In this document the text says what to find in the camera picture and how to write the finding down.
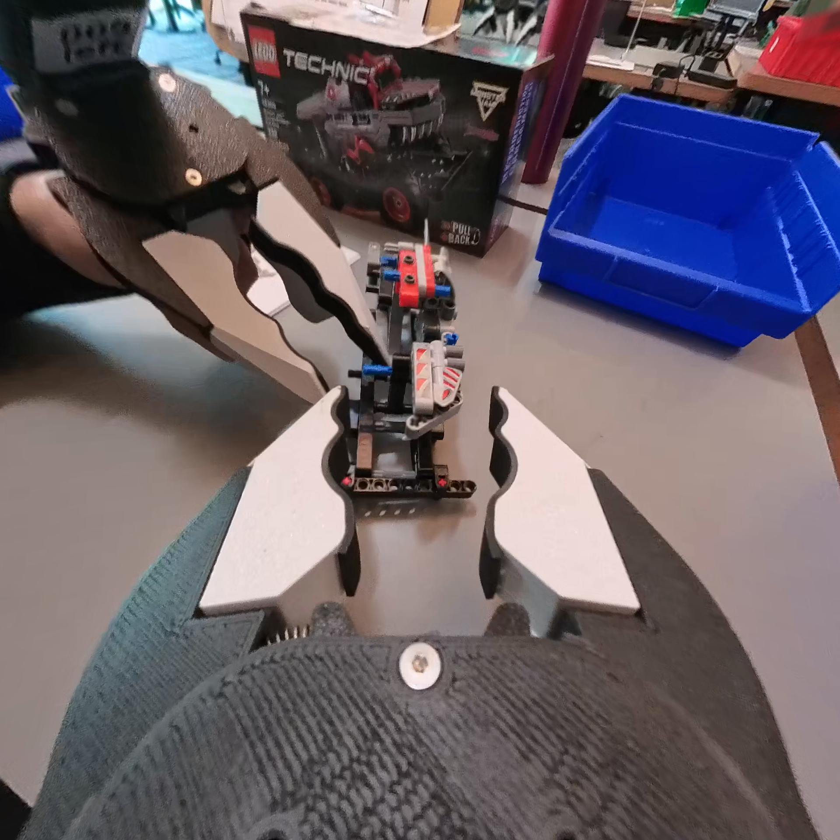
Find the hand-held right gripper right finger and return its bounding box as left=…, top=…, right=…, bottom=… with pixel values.
left=478, top=386, right=642, bottom=639

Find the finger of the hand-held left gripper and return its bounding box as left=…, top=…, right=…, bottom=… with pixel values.
left=141, top=215, right=330, bottom=404
left=247, top=179, right=391, bottom=365

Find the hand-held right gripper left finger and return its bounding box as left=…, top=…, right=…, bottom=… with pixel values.
left=197, top=386, right=362, bottom=618

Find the grey red toy brick truck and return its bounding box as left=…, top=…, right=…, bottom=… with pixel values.
left=341, top=220, right=479, bottom=501

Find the person's left hand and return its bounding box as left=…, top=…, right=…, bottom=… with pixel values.
left=8, top=174, right=127, bottom=291

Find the black toy set box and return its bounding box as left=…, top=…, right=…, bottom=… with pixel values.
left=239, top=10, right=552, bottom=258

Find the blue plastic storage bin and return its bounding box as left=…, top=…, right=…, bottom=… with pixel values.
left=535, top=94, right=840, bottom=349

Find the black power adapter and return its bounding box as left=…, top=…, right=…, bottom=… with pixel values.
left=686, top=56, right=739, bottom=89

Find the wooden background table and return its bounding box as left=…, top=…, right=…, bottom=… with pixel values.
left=584, top=36, right=840, bottom=109

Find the red ribbed basket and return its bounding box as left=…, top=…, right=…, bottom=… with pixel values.
left=760, top=13, right=840, bottom=89

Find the maroon cylinder post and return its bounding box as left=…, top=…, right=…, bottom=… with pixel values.
left=520, top=0, right=608, bottom=186

